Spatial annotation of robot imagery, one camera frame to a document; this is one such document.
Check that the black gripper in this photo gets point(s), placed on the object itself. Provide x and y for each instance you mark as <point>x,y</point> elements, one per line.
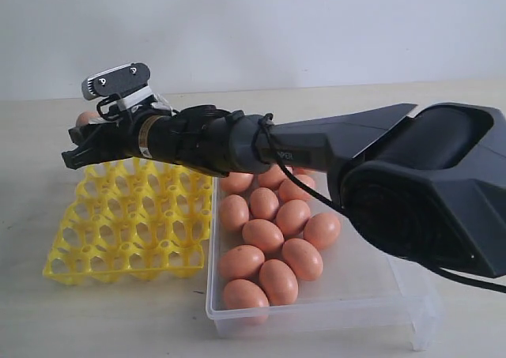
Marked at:
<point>151,136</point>

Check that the brown egg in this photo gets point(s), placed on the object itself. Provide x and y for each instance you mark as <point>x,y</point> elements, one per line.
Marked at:
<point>303,258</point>
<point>244,294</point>
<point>233,213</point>
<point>236,182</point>
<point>322,230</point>
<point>263,234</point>
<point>278,282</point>
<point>288,190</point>
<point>86,118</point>
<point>241,262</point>
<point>292,217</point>
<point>263,203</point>
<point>272,178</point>

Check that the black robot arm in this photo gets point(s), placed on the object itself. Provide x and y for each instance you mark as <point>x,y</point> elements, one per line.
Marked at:
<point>429,188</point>

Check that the yellow plastic egg tray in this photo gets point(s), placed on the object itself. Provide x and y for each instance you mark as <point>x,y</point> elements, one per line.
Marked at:
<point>133,218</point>

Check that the clear plastic container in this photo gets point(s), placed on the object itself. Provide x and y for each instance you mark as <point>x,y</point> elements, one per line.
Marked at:
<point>360,287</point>

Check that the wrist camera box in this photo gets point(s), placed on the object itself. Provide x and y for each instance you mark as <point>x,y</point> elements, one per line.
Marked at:
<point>119,80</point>

